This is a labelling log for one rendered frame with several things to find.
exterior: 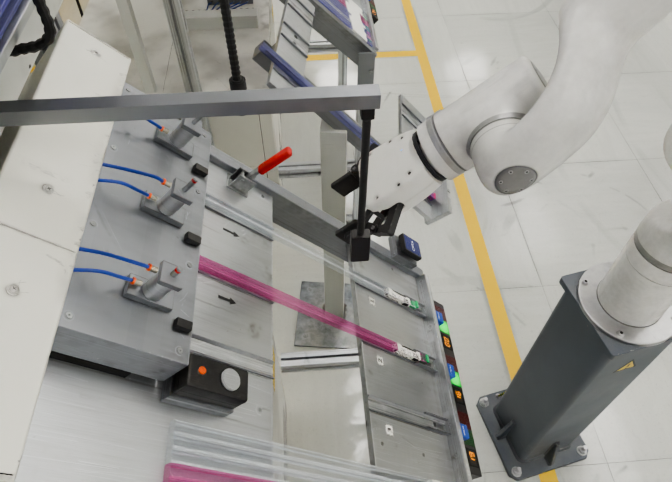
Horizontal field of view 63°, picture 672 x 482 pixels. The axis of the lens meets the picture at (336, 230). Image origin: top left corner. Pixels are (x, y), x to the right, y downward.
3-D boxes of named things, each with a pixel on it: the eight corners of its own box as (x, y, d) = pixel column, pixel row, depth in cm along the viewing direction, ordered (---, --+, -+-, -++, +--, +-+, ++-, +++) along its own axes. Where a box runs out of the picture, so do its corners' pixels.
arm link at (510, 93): (476, 186, 71) (461, 139, 77) (574, 129, 65) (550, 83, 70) (440, 151, 66) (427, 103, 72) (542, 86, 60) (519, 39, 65)
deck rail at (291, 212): (399, 282, 115) (422, 269, 112) (400, 290, 114) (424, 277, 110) (56, 95, 73) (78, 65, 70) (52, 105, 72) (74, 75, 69)
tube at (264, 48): (430, 196, 124) (434, 194, 124) (430, 201, 123) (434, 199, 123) (259, 45, 97) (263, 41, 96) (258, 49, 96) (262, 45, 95)
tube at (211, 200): (411, 304, 104) (416, 301, 103) (412, 310, 103) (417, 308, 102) (176, 181, 74) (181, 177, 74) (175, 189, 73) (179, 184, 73)
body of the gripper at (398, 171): (414, 110, 74) (351, 154, 79) (428, 163, 67) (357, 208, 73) (445, 140, 78) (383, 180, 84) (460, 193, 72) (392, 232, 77)
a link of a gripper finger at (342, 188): (362, 149, 81) (328, 172, 85) (364, 164, 79) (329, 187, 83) (375, 160, 83) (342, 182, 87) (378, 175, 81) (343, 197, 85)
